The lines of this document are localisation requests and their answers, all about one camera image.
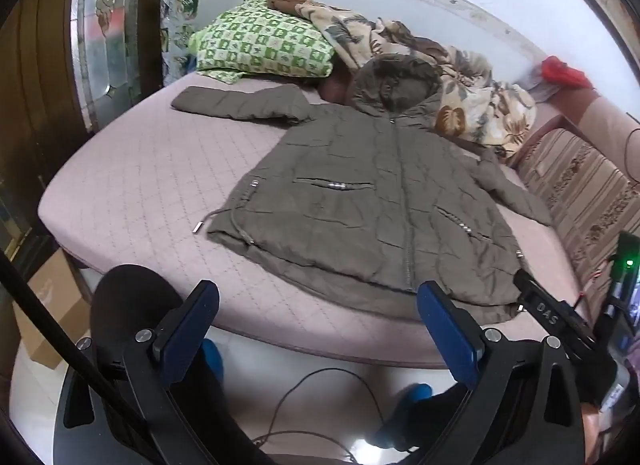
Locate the red cloth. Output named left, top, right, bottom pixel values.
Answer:
left=541, top=55, right=587, bottom=91

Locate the cardboard box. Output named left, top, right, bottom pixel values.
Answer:
left=12, top=247, right=93, bottom=368

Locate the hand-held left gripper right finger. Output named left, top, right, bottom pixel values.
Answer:
left=415, top=281, right=586, bottom=465

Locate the pink quilted bed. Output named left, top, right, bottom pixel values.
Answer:
left=37, top=70, right=588, bottom=371

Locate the olive quilted hooded jacket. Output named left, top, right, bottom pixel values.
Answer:
left=171, top=54, right=553, bottom=322

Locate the frosted glass door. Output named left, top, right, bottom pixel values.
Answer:
left=70, top=0, right=146, bottom=133

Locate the black floor cable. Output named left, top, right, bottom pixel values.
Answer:
left=250, top=367, right=391, bottom=465

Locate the grey cloth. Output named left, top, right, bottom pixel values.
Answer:
left=525, top=65, right=566, bottom=103

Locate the green checkered pillow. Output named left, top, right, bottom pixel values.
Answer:
left=187, top=0, right=337, bottom=83

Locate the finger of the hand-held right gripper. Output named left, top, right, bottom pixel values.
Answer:
left=514, top=269, right=598, bottom=346

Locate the blue slipper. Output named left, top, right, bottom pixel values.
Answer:
left=372, top=382, right=433, bottom=451
left=200, top=337, right=226, bottom=386

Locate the pink padded headboard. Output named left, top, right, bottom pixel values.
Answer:
left=520, top=90, right=640, bottom=156

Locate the striped beige cushion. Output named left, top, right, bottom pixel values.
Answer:
left=515, top=128, right=640, bottom=296

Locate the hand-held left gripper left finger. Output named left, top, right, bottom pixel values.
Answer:
left=75, top=280, right=251, bottom=465

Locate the beige leaf print blanket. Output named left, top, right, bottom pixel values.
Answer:
left=295, top=1, right=537, bottom=160

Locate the black thin strap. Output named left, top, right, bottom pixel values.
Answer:
left=0, top=250, right=166, bottom=465

